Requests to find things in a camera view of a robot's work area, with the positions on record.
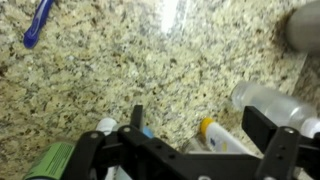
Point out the blue razor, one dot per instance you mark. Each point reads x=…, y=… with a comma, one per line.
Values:
x=37, y=23

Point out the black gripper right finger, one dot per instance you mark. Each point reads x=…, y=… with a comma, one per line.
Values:
x=258, y=128

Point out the green soap pump bottle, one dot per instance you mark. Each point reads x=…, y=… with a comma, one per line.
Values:
x=50, y=161

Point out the sunscreen spray can orange cap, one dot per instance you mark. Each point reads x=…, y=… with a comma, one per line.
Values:
x=195, y=146

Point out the clear plastic water bottle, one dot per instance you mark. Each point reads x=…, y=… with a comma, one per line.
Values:
x=273, y=103

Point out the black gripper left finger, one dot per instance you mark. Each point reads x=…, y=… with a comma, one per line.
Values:
x=86, y=156

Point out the white lotion tube yellow cap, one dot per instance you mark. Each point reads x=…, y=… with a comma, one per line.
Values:
x=221, y=140

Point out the metal toothbrush cup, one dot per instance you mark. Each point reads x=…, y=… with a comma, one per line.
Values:
x=306, y=26

